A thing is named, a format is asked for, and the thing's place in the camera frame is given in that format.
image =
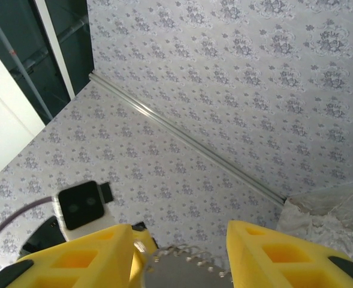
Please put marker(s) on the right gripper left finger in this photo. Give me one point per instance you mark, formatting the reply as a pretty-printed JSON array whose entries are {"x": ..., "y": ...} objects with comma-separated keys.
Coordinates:
[{"x": 74, "y": 264}]

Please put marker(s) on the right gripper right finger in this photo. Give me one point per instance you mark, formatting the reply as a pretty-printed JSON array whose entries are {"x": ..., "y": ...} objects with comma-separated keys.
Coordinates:
[{"x": 284, "y": 264}]

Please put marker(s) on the aluminium corner post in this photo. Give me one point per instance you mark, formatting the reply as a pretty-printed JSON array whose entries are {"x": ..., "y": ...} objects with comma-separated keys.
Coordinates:
[{"x": 194, "y": 146}]

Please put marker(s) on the dark glass partition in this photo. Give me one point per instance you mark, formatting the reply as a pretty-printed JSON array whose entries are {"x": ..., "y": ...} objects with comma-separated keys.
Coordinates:
[{"x": 74, "y": 36}]

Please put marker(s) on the white partition frame bar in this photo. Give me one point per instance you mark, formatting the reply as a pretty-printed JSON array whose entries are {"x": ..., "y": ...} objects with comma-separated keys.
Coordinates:
[{"x": 56, "y": 45}]

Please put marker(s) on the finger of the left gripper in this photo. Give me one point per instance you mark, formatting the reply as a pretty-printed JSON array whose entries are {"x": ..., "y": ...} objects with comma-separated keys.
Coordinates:
[{"x": 143, "y": 237}]

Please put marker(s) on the silver keyring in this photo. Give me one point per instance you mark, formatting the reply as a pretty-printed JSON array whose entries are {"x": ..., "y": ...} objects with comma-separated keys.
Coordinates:
[{"x": 138, "y": 244}]

